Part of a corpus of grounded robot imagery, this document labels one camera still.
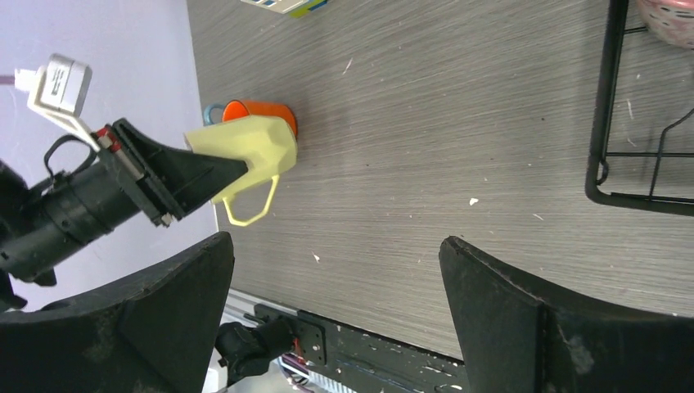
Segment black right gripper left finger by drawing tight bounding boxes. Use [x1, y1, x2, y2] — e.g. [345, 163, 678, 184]
[1, 232, 234, 392]

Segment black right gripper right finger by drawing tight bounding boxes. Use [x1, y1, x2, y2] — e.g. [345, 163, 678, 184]
[439, 237, 693, 392]

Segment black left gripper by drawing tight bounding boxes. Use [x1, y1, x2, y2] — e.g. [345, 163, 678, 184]
[1, 118, 248, 311]

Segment blue floral mug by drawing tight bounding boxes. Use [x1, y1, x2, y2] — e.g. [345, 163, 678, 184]
[202, 103, 226, 125]

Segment orange mug black handle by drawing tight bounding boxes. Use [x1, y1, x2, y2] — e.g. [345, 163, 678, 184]
[221, 100, 299, 137]

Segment pale yellow faceted mug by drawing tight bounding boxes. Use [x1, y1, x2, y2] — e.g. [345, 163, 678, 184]
[184, 115, 298, 227]

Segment pink patterned mug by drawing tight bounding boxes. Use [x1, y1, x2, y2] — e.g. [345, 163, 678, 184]
[636, 0, 693, 34]

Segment toy brick house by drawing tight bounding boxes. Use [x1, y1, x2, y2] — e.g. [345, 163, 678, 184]
[241, 0, 328, 18]

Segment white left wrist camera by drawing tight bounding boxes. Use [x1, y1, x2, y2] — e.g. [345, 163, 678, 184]
[14, 53, 101, 151]

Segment black wire dish rack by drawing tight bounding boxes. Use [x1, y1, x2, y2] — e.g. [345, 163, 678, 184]
[584, 1, 693, 217]

